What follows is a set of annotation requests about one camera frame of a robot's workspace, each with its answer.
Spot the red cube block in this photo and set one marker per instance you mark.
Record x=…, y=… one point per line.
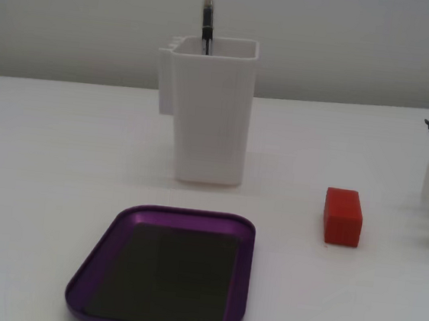
x=342, y=218

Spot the black and silver pen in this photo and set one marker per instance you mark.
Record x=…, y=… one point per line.
x=207, y=21

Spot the purple metal tray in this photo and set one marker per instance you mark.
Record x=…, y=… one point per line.
x=164, y=274

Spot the white plastic pen holder box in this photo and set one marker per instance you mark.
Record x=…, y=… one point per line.
x=211, y=122

